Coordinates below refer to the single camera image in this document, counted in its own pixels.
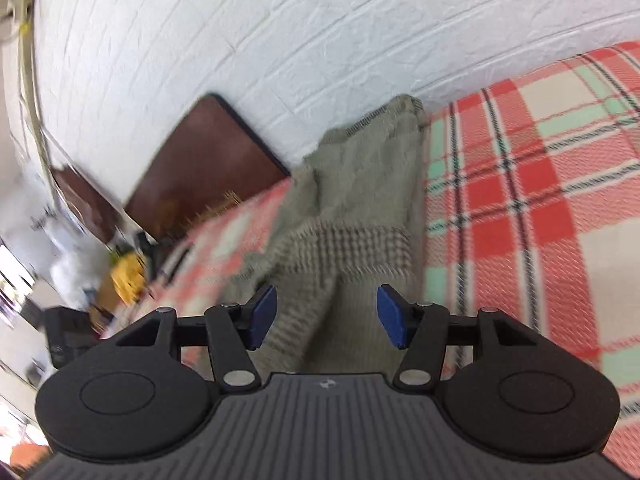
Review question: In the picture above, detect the brown folding table board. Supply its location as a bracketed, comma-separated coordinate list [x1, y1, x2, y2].
[125, 92, 292, 238]

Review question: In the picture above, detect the green checked shirt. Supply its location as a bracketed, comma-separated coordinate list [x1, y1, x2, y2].
[222, 94, 431, 376]

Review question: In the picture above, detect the orange cloth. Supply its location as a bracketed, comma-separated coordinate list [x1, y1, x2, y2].
[12, 442, 51, 466]

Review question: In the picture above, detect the black smartphone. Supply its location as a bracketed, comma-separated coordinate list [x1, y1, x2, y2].
[165, 247, 193, 278]

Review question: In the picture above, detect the red plaid blanket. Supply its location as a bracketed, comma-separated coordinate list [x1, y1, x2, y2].
[100, 40, 640, 461]

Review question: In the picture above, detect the brown wooden panel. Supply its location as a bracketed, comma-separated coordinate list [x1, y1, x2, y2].
[50, 165, 123, 243]

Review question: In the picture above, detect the small black tripod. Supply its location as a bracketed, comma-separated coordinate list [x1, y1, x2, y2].
[135, 232, 161, 281]

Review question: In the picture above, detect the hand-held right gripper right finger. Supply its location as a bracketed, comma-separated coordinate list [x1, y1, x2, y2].
[376, 284, 538, 391]

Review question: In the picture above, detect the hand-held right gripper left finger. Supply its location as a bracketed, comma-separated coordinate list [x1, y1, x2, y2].
[117, 285, 278, 393]

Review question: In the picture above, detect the white fluffy object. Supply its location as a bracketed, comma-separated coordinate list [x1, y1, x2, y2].
[47, 245, 111, 306]

